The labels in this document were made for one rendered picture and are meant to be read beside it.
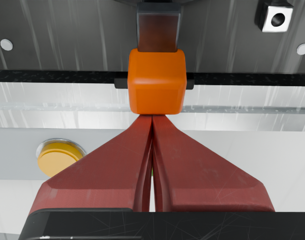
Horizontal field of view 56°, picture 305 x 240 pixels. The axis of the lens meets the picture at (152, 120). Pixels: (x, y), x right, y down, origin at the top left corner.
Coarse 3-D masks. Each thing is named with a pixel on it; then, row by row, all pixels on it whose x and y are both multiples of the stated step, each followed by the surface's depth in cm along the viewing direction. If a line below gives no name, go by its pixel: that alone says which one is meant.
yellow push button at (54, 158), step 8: (56, 144) 26; (64, 144) 26; (40, 152) 26; (48, 152) 25; (56, 152) 25; (64, 152) 25; (72, 152) 26; (40, 160) 26; (48, 160) 26; (56, 160) 26; (64, 160) 26; (72, 160) 26; (40, 168) 26; (48, 168) 26; (56, 168) 26; (64, 168) 26
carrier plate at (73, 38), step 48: (0, 0) 18; (48, 0) 18; (96, 0) 18; (240, 0) 18; (288, 0) 18; (0, 48) 20; (48, 48) 20; (96, 48) 20; (192, 48) 20; (240, 48) 20; (288, 48) 20
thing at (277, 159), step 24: (216, 144) 40; (240, 144) 40; (264, 144) 40; (288, 144) 40; (240, 168) 42; (264, 168) 42; (288, 168) 42; (0, 192) 46; (24, 192) 46; (288, 192) 46; (0, 216) 50; (24, 216) 50
